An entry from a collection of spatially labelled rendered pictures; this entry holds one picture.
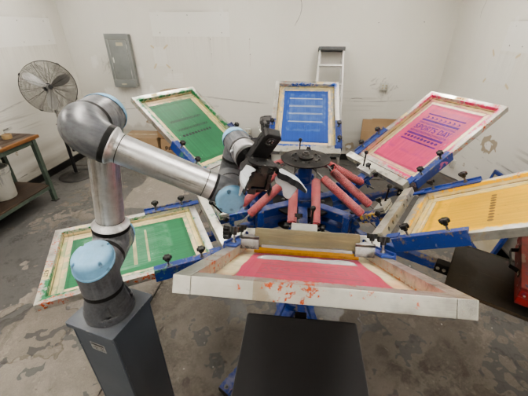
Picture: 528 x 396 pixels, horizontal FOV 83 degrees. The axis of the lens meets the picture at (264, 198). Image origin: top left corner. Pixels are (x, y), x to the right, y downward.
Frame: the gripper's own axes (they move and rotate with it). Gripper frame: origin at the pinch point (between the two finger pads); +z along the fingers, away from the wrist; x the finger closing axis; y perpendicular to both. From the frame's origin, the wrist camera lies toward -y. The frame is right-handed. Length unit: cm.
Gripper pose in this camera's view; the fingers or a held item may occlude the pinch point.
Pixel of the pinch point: (278, 187)
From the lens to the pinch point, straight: 64.4
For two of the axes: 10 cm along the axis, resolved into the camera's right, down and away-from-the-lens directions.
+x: -9.0, -0.5, -4.3
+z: 3.4, 5.2, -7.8
